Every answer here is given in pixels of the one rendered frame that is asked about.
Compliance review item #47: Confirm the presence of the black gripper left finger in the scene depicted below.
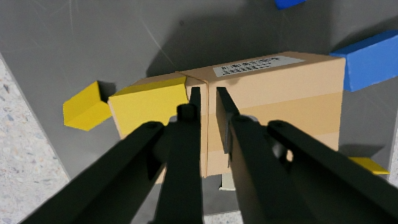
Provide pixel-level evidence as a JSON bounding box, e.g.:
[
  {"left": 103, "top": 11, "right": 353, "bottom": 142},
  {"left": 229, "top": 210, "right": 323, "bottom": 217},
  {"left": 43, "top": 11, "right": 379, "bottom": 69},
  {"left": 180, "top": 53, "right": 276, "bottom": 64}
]
[{"left": 17, "top": 87, "right": 205, "bottom": 224}]

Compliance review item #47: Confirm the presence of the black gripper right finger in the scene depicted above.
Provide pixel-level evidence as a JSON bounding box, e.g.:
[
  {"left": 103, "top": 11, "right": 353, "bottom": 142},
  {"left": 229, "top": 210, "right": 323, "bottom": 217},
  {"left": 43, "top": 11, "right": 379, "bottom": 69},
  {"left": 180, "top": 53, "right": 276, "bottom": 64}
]
[{"left": 215, "top": 87, "right": 398, "bottom": 224}]

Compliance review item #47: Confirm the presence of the blue l-shaped bracket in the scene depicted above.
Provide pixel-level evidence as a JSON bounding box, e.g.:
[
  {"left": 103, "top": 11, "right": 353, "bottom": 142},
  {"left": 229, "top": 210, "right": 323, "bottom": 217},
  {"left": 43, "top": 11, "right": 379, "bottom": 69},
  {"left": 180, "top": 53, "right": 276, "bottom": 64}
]
[{"left": 274, "top": 0, "right": 306, "bottom": 11}]

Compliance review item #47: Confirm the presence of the brown cardboard box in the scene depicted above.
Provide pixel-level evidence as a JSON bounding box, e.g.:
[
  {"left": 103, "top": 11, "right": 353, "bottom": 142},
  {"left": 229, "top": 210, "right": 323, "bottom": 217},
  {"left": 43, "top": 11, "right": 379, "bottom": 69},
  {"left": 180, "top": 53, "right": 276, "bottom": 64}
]
[{"left": 129, "top": 51, "right": 345, "bottom": 177}]

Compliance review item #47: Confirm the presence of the blue block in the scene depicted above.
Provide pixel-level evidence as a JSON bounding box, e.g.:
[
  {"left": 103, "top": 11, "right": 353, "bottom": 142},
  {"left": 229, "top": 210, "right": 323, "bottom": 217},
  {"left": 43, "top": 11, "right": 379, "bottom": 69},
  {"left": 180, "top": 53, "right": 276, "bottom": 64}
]
[{"left": 329, "top": 30, "right": 398, "bottom": 92}]

